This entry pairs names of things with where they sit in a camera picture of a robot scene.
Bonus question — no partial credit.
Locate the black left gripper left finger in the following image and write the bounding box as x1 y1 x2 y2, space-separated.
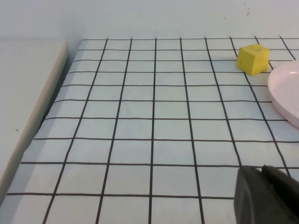
233 166 299 224

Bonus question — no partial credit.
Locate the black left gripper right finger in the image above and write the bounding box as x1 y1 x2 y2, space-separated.
261 164 299 205

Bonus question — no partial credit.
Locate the pale pink round plate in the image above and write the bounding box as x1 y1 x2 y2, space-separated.
267 60 299 130

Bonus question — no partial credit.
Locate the yellow foam cube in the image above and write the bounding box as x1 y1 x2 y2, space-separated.
235 43 270 77

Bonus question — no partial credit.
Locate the white mat with black grid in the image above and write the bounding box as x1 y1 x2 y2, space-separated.
6 36 299 224

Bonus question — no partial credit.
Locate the white side board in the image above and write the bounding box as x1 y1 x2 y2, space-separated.
0 38 69 203

